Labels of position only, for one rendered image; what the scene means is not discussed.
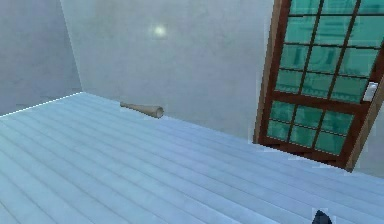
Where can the brown door with green panes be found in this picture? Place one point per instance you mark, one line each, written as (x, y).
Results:
(313, 86)

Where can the tan wooden baseball bat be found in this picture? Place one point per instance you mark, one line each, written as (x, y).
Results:
(146, 109)

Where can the dark blue pointed object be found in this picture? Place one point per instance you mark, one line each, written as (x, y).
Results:
(321, 218)

